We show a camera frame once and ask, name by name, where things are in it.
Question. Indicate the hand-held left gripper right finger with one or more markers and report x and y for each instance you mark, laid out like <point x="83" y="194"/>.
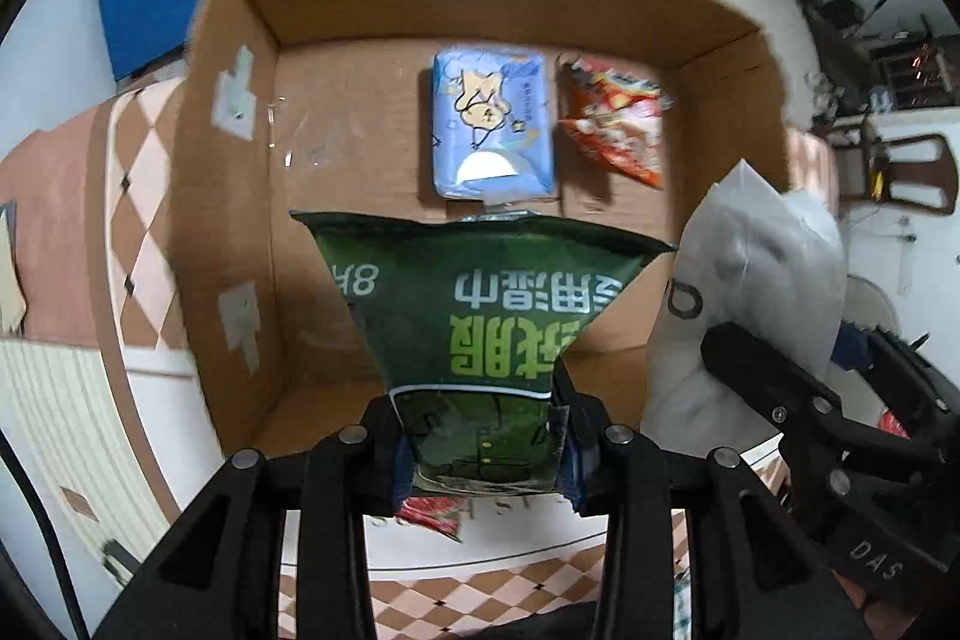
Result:
<point x="576" y="460"/>

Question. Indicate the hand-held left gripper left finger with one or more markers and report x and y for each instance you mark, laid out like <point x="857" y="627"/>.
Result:
<point x="390" y="460"/>

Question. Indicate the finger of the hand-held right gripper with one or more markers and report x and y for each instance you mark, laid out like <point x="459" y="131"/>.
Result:
<point x="757" y="377"/>
<point x="911" y="385"/>

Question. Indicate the white plastic packet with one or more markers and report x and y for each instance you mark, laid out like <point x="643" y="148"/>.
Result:
<point x="757" y="257"/>

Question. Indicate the green wet wipes packet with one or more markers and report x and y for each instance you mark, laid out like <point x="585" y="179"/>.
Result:
<point x="480" y="310"/>

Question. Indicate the brown cardboard box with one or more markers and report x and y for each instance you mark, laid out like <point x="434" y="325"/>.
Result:
<point x="337" y="123"/>

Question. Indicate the wooden chair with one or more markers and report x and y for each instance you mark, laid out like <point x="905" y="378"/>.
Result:
<point x="911" y="171"/>

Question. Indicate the orange red snack packet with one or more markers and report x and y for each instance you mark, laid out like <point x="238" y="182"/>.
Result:
<point x="611" y="119"/>

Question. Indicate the blue cartoon tissue packet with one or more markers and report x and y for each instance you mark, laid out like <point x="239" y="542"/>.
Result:
<point x="491" y="123"/>

